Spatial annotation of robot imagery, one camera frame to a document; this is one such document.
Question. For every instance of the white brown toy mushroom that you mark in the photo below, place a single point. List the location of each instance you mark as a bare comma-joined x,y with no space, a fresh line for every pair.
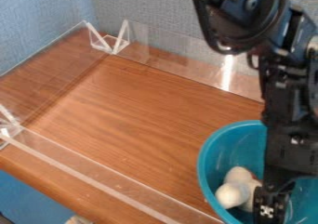
236,192

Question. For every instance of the clear acrylic left panel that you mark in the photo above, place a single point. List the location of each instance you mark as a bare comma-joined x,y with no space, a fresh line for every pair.
70,54

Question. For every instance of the blue plastic bowl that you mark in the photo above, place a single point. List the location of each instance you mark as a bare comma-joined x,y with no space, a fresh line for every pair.
237,145

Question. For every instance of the clear acrylic back panel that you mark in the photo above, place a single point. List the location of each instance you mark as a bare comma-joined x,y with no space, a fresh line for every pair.
188,57

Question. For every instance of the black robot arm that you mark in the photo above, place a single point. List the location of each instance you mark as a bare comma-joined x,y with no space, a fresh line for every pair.
274,31

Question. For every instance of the clear acrylic panel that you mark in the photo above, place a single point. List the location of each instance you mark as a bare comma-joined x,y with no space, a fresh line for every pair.
99,176
188,57
70,54

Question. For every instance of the clear acrylic corner bracket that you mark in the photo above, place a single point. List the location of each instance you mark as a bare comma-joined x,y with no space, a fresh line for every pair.
107,43

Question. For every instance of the clear acrylic front panel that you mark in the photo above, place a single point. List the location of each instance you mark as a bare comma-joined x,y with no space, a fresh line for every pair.
99,176

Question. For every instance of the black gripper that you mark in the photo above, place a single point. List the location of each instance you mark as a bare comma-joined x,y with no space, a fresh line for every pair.
290,156

